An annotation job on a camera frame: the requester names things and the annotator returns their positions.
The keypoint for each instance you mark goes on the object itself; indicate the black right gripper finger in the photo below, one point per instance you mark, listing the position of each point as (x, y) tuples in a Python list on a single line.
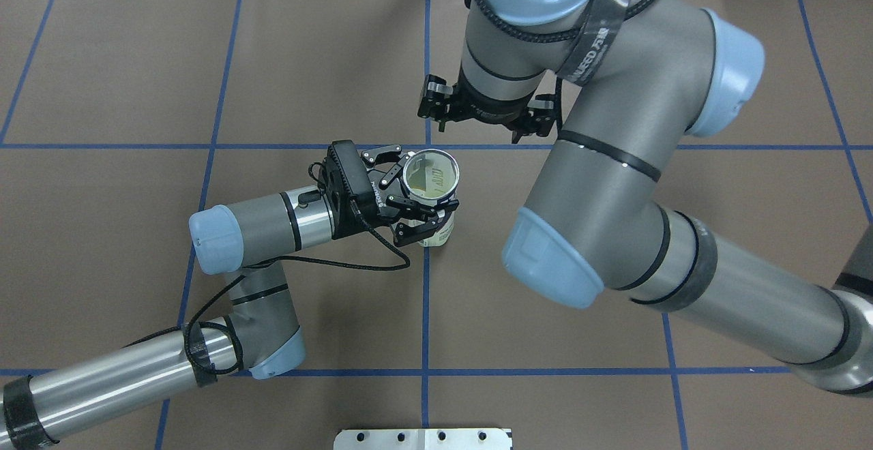
[(436, 97), (541, 115)]

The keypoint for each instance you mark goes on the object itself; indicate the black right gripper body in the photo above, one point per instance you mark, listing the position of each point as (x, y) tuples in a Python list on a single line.
[(488, 110)]

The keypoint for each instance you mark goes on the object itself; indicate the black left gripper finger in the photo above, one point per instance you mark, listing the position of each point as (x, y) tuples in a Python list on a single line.
[(385, 166), (428, 225)]

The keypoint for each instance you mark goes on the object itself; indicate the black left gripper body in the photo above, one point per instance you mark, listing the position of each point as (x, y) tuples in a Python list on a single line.
[(374, 198)]

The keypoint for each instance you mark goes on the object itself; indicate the white tennis ball can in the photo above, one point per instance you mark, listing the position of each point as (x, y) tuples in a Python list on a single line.
[(431, 177)]

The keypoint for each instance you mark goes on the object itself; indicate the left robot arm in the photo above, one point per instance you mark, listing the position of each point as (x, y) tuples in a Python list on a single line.
[(96, 254)]

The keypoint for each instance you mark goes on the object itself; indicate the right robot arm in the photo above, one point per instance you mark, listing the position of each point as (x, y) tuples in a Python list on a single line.
[(622, 81)]

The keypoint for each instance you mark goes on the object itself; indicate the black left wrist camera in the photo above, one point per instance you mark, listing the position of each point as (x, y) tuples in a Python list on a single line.
[(343, 153)]

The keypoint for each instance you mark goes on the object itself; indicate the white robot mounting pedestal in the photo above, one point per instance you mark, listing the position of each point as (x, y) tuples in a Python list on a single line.
[(424, 438)]

